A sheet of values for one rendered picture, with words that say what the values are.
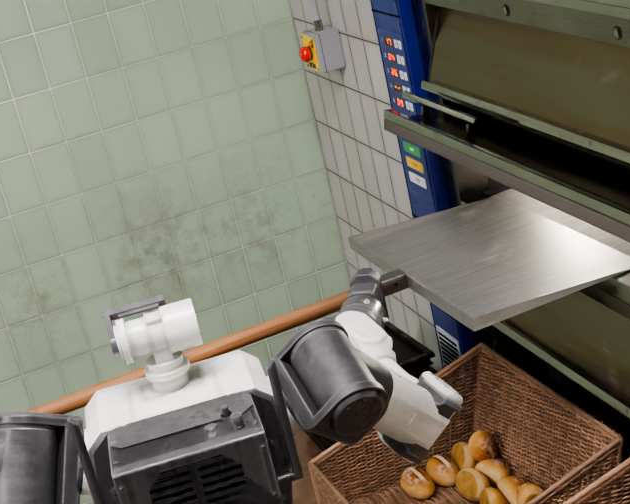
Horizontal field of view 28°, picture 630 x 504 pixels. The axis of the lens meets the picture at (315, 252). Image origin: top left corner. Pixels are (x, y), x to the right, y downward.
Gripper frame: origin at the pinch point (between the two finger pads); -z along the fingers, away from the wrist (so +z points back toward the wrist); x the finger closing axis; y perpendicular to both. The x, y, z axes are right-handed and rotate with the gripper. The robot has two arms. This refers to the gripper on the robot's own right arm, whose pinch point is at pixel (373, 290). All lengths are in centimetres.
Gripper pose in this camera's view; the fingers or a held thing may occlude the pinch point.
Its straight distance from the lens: 241.1
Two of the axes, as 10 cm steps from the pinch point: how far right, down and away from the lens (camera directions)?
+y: 9.5, -1.1, -2.8
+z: -2.1, 4.0, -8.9
